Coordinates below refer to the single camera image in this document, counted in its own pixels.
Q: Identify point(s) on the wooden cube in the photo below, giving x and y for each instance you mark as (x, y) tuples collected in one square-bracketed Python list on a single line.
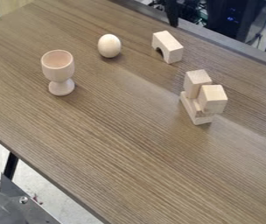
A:
[(213, 99), (195, 82)]

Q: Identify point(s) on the wooden arch block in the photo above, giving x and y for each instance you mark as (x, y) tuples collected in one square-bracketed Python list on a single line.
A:
[(168, 45)]

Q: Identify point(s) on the flat wooden block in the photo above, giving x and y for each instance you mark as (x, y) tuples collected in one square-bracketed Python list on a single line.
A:
[(194, 112)]

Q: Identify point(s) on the wooden egg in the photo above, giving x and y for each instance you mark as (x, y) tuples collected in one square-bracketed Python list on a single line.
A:
[(109, 45)]

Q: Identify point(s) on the wooden egg cup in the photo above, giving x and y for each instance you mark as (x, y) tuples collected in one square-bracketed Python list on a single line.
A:
[(57, 71)]

